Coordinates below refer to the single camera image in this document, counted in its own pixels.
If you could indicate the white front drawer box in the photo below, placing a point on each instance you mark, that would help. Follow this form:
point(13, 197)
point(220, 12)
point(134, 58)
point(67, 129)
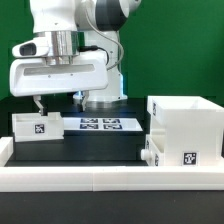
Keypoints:
point(153, 152)

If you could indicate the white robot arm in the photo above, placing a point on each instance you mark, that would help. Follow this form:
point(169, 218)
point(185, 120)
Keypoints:
point(75, 49)

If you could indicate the white fence frame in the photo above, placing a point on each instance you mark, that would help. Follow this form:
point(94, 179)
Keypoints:
point(50, 179)

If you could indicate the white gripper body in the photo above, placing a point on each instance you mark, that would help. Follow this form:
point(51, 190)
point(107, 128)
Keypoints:
point(32, 77)

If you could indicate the white marker sheet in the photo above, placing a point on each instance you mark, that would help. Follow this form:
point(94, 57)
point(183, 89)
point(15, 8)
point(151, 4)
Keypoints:
point(101, 124)

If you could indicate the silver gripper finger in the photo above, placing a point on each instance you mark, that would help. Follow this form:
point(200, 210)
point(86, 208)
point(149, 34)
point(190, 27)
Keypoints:
point(42, 109)
point(83, 101)

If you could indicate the white rear drawer box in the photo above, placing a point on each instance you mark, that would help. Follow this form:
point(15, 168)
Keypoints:
point(34, 127)

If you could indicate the white drawer box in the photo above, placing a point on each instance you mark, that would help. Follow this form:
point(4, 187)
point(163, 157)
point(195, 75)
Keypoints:
point(34, 127)
point(153, 152)

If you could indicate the white drawer cabinet frame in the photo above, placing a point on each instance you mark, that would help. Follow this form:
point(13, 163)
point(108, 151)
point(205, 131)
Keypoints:
point(192, 128)

